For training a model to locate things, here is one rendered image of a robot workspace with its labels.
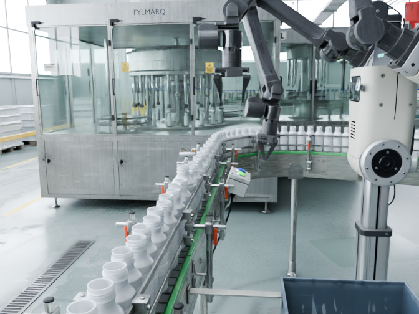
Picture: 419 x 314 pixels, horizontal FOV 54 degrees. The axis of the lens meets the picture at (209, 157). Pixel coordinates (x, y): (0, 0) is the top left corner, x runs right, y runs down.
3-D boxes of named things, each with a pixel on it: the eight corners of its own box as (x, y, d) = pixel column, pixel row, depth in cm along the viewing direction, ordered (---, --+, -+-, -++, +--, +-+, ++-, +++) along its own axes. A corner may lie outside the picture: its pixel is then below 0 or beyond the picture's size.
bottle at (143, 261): (118, 328, 75) (114, 243, 72) (129, 311, 81) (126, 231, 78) (150, 331, 74) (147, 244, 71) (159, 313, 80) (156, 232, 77)
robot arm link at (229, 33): (242, 25, 114) (242, 28, 120) (217, 25, 115) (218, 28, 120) (242, 51, 116) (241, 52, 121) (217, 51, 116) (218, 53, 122)
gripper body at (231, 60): (249, 73, 116) (249, 47, 115) (213, 73, 117) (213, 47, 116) (249, 74, 122) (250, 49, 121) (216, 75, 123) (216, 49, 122)
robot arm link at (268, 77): (254, -11, 154) (247, 7, 165) (239, -10, 153) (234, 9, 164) (287, 93, 145) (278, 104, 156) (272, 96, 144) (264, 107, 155)
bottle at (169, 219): (148, 268, 99) (146, 203, 97) (163, 259, 105) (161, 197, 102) (169, 273, 97) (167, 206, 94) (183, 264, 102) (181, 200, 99)
